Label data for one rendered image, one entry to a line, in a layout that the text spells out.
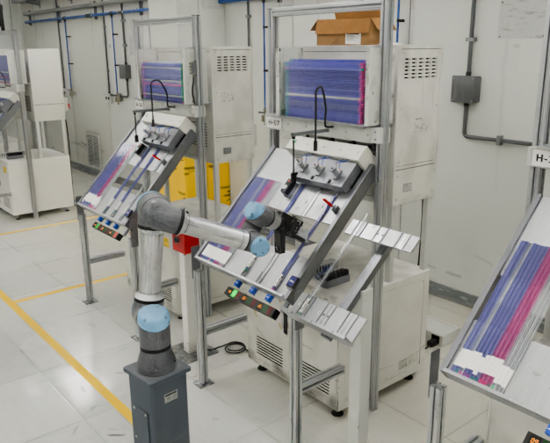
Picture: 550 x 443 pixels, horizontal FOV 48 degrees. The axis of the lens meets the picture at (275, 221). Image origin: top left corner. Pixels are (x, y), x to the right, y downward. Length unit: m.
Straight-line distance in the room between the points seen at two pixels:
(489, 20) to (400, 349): 2.06
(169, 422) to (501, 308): 1.27
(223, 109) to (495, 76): 1.68
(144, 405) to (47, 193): 4.79
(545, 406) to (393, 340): 1.35
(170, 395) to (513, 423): 1.24
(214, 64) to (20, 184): 3.48
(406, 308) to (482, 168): 1.34
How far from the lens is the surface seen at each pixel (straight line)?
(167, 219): 2.22
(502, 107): 4.07
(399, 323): 3.18
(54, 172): 7.00
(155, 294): 2.44
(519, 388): 2.01
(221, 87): 3.95
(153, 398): 2.39
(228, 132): 4.00
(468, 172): 4.24
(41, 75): 6.88
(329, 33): 3.31
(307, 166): 2.89
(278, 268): 2.69
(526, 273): 2.16
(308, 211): 2.79
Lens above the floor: 1.71
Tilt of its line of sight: 16 degrees down
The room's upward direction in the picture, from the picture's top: 1 degrees counter-clockwise
